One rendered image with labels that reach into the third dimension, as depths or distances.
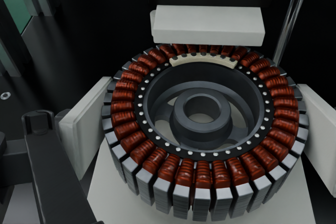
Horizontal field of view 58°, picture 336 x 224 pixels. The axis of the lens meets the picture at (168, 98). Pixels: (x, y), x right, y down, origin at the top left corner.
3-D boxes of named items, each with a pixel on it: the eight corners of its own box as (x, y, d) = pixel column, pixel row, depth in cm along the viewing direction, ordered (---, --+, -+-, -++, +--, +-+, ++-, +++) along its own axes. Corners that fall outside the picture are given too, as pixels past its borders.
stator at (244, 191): (310, 232, 15) (340, 203, 12) (92, 217, 16) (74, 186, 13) (275, 75, 23) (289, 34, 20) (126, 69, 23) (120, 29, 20)
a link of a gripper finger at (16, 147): (47, 192, 12) (-27, 188, 12) (87, 134, 17) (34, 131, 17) (42, 159, 11) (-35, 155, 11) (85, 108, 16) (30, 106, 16)
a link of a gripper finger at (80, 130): (80, 183, 14) (64, 182, 14) (115, 119, 20) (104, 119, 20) (74, 122, 13) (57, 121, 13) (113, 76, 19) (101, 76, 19)
